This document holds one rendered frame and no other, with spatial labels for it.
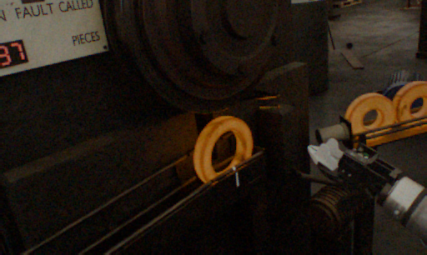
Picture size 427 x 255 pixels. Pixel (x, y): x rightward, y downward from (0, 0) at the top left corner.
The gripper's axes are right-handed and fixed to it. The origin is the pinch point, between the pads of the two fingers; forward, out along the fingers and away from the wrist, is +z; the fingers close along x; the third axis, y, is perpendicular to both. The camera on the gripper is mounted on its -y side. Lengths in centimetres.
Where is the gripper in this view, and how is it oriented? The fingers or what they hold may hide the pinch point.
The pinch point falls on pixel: (312, 152)
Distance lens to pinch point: 94.5
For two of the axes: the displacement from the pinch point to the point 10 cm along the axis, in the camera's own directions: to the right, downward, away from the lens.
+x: -7.5, 3.1, -5.8
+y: 0.8, -8.3, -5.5
